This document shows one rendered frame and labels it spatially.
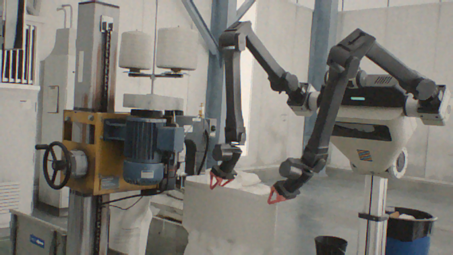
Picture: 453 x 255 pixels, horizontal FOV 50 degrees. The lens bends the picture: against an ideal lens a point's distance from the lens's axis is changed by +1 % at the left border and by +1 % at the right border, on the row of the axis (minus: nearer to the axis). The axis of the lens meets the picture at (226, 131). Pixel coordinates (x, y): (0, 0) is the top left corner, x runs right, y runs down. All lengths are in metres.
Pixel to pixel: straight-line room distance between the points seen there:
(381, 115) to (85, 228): 1.25
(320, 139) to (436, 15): 8.62
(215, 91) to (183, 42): 6.27
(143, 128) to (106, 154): 0.21
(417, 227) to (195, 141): 2.19
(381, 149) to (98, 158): 1.15
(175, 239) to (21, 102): 2.51
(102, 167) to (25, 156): 2.95
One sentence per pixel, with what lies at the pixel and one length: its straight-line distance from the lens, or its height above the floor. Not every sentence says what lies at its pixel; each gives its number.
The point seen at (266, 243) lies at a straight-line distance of 1.88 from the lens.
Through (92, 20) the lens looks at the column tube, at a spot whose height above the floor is 1.68.
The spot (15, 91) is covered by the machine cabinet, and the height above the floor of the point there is 1.40.
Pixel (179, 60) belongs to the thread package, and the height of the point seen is 1.56.
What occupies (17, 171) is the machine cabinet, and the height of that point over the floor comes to 0.68.
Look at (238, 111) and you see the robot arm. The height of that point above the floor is 1.38.
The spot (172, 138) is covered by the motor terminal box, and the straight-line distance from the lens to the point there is 1.75.
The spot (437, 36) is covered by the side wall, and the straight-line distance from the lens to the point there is 10.11.
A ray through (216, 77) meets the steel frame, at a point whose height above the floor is 1.87.
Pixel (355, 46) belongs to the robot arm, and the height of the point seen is 1.60.
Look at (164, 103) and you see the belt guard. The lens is 1.78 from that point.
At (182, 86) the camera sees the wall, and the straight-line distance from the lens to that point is 7.74.
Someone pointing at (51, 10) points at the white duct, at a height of 2.23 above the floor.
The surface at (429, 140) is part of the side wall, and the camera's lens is 9.99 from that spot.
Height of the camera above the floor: 1.39
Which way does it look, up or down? 3 degrees down
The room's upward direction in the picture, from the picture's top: 4 degrees clockwise
